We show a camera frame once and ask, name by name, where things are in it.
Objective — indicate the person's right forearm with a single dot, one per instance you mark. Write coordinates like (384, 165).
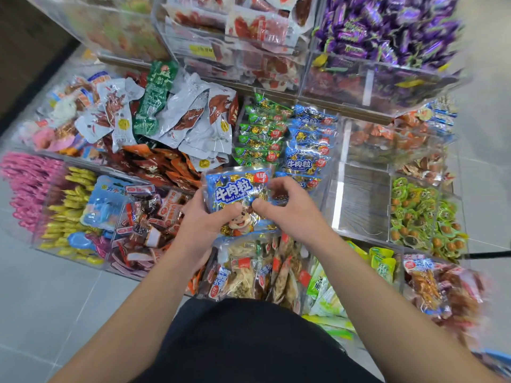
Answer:
(399, 315)

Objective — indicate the pile of purple candies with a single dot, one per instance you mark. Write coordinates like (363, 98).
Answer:
(391, 28)

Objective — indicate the pile of pink-label meat packets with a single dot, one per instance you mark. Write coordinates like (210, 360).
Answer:
(443, 291)

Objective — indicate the pile of yellow candies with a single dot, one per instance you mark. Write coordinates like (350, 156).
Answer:
(68, 215)

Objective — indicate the row of blue beef packets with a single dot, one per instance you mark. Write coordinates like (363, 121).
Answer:
(307, 147)

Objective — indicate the person's left hand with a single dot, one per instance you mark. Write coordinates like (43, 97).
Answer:
(204, 227)

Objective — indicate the pile of green egg packets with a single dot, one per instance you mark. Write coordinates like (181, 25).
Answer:
(427, 215)

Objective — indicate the pile of assorted small packets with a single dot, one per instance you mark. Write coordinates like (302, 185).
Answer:
(60, 115)

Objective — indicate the pile of red brown packets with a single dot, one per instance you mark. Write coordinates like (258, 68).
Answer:
(144, 231)

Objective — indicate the clear acrylic snack shelves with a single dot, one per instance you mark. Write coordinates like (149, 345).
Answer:
(359, 203)

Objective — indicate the handful of blue snack packets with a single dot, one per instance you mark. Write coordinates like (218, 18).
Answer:
(235, 187)

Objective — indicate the green vacuum packet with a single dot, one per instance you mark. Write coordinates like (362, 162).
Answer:
(153, 99)

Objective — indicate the pile of white meat packets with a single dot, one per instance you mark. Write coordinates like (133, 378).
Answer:
(196, 115)

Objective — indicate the pile of yellow packets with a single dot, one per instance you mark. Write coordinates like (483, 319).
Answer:
(112, 28)

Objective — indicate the person's right hand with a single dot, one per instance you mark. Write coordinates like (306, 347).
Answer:
(295, 213)

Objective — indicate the pile of orange brown packets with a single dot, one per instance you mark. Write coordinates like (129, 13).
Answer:
(399, 135)

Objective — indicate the black pole rod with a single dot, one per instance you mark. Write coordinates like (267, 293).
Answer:
(489, 254)

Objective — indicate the person's black clothing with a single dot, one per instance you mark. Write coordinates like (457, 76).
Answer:
(255, 343)

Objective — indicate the pile of beige packets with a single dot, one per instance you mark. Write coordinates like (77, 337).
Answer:
(255, 275)

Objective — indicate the pile of dark orange packets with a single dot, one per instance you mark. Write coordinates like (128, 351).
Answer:
(156, 163)

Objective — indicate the blue toy candy packet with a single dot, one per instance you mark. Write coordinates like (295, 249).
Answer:
(105, 207)

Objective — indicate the pile of pink candy sticks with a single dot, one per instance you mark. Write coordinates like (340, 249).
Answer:
(28, 183)

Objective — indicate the person's left forearm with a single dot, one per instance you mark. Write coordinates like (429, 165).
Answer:
(128, 323)

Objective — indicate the pile of lime green packets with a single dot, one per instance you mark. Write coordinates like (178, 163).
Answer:
(383, 263)

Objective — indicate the row of green beef packets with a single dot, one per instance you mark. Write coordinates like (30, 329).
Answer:
(262, 131)

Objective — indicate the pile of red sausage packets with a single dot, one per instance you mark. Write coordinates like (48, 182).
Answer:
(255, 28)

